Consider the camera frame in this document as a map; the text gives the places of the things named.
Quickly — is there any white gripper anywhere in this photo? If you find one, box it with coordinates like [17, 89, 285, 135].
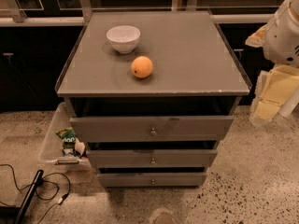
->
[250, 64, 299, 122]

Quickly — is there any grey top drawer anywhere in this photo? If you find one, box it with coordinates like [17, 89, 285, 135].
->
[70, 116, 233, 143]

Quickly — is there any grey drawer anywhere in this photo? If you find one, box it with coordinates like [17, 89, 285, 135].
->
[98, 173, 206, 187]
[87, 149, 217, 168]
[70, 116, 233, 143]

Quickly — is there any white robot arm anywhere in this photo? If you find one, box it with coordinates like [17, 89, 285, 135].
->
[246, 0, 299, 122]

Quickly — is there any grey drawer cabinet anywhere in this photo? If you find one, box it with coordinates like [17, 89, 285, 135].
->
[56, 11, 250, 175]

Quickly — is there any grey middle drawer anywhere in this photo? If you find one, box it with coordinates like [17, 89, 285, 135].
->
[87, 149, 217, 168]

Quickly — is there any grey bottom drawer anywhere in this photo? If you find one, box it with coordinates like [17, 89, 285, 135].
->
[98, 173, 206, 187]

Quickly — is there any orange fruit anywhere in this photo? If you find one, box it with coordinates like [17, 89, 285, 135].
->
[131, 56, 153, 78]

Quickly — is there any white ceramic bowl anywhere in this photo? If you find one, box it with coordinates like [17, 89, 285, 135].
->
[107, 25, 141, 54]

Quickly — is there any white packet in bin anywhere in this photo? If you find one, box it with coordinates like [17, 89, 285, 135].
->
[75, 140, 86, 156]

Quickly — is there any green snack bag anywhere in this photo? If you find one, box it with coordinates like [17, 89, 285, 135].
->
[55, 127, 77, 155]

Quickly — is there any clear plastic bin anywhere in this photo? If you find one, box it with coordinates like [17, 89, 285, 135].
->
[39, 102, 91, 171]

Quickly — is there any black bar stand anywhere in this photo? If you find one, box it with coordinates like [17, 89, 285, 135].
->
[0, 169, 44, 224]

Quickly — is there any black cable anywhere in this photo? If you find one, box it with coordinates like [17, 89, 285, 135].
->
[0, 163, 72, 224]

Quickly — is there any metal railing frame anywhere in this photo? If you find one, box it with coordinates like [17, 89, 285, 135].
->
[0, 0, 283, 27]

